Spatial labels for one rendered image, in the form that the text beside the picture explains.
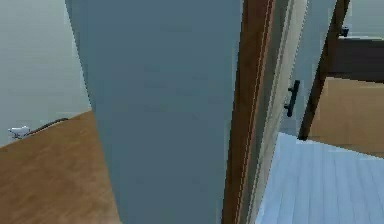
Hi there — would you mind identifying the pale grey room door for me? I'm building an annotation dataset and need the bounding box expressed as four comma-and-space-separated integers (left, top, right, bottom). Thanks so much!
247, 0, 338, 224

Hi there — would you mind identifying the small white plug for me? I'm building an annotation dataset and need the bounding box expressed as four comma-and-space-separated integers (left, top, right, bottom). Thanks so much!
8, 125, 32, 140

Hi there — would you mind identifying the black door handle bar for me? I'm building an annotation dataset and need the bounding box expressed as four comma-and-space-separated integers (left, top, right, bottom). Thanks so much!
283, 79, 301, 118

